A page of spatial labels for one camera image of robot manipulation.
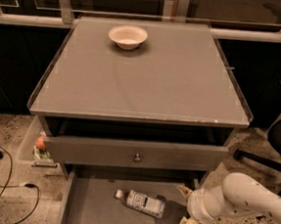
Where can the white paper bowl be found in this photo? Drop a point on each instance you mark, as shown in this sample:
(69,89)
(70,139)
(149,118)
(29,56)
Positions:
(128,37)

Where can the green white packet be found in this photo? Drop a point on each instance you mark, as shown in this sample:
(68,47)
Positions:
(39,155)

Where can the grey drawer cabinet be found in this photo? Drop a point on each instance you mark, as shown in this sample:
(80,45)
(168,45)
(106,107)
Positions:
(173,88)

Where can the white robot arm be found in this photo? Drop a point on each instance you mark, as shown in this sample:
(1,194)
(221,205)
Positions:
(237,196)

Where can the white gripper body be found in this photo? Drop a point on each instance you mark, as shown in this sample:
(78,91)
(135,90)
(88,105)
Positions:
(196,202)

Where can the grey open middle drawer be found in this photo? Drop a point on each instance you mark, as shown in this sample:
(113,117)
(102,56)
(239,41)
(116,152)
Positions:
(89,198)

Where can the grey top drawer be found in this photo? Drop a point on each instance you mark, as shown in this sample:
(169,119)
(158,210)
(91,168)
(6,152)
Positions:
(114,152)

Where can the centre metal window bracket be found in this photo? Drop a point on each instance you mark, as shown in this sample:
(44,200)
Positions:
(181,10)

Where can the left metal window bracket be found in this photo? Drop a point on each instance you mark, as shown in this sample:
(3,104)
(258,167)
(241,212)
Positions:
(66,12)

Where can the round metal drawer knob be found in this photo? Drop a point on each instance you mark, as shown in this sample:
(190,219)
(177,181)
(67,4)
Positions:
(137,158)

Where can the clear plastic water bottle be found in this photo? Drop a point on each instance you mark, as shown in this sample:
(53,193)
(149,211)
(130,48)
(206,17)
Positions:
(141,202)

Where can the orange round toy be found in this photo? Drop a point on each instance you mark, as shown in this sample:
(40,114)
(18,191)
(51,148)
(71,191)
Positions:
(39,143)

